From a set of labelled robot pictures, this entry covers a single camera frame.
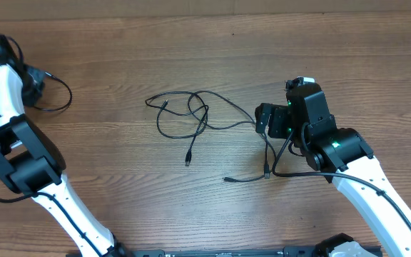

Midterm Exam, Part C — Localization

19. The black USB cable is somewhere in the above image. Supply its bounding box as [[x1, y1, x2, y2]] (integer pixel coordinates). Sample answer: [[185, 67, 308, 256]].
[[144, 90, 258, 167], [223, 131, 280, 183], [32, 71, 73, 113]]

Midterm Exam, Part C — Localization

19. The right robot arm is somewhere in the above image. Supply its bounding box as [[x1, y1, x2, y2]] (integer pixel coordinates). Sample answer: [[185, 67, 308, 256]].
[[255, 77, 411, 256]]

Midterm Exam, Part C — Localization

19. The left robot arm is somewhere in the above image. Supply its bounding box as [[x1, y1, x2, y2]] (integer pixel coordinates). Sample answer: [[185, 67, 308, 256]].
[[0, 34, 128, 256]]

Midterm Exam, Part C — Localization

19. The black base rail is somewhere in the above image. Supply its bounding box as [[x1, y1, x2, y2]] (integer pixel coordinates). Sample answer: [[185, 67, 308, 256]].
[[130, 246, 317, 257]]

